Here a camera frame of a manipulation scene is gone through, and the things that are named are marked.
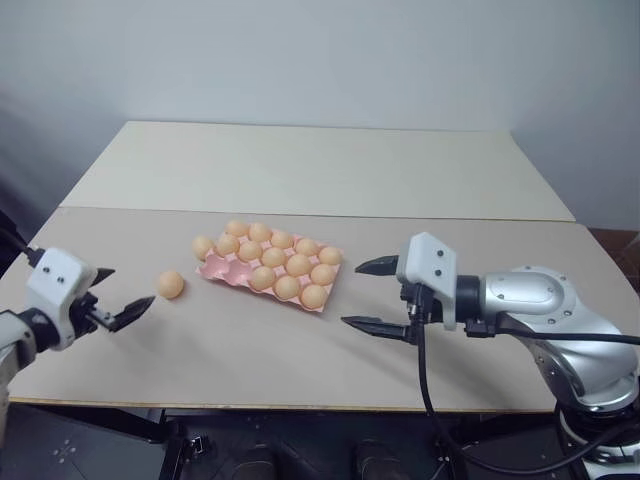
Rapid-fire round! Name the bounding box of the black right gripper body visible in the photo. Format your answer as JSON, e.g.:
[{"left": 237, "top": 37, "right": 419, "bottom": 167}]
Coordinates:
[{"left": 398, "top": 280, "right": 446, "bottom": 329}]

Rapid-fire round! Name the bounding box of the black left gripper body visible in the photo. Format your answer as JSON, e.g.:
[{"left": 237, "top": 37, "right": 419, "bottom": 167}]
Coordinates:
[{"left": 67, "top": 287, "right": 119, "bottom": 339}]

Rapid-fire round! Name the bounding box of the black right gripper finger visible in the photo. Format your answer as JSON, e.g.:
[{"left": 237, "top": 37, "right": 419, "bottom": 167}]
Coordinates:
[
  {"left": 340, "top": 315, "right": 418, "bottom": 346},
  {"left": 354, "top": 254, "right": 402, "bottom": 278}
]

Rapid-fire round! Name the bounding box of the pink egg tray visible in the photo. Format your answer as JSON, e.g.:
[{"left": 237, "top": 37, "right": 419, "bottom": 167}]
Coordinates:
[{"left": 195, "top": 230, "right": 344, "bottom": 316}]

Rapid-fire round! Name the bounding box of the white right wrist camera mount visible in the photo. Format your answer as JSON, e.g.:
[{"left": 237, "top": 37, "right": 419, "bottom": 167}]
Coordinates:
[{"left": 394, "top": 231, "right": 459, "bottom": 332}]

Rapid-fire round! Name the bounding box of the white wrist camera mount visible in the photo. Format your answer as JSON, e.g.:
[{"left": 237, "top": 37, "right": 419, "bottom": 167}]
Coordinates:
[
  {"left": 394, "top": 231, "right": 459, "bottom": 332},
  {"left": 24, "top": 246, "right": 98, "bottom": 352}
]

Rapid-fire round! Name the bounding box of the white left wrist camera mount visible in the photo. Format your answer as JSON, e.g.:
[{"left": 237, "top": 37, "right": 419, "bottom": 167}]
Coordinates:
[{"left": 24, "top": 246, "right": 98, "bottom": 352}]

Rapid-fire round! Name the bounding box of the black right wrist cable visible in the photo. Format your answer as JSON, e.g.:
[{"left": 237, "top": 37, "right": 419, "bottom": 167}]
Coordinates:
[{"left": 412, "top": 287, "right": 594, "bottom": 472}]

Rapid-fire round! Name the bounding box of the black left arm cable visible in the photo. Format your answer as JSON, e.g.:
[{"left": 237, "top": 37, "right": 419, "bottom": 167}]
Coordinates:
[{"left": 0, "top": 209, "right": 44, "bottom": 269}]

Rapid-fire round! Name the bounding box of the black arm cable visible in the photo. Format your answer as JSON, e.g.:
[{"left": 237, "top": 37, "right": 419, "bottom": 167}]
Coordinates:
[
  {"left": 463, "top": 319, "right": 640, "bottom": 346},
  {"left": 0, "top": 209, "right": 44, "bottom": 269}
]

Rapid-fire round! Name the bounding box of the black table frame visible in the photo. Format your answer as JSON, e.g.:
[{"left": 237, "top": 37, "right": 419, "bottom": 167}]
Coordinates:
[{"left": 9, "top": 399, "right": 556, "bottom": 480}]

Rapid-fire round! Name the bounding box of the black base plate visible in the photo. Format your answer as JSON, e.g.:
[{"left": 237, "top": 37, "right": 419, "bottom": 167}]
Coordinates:
[{"left": 0, "top": 403, "right": 167, "bottom": 480}]

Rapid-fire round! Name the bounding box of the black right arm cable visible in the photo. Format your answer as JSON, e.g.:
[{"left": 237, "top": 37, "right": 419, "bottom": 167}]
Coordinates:
[{"left": 463, "top": 319, "right": 640, "bottom": 346}]

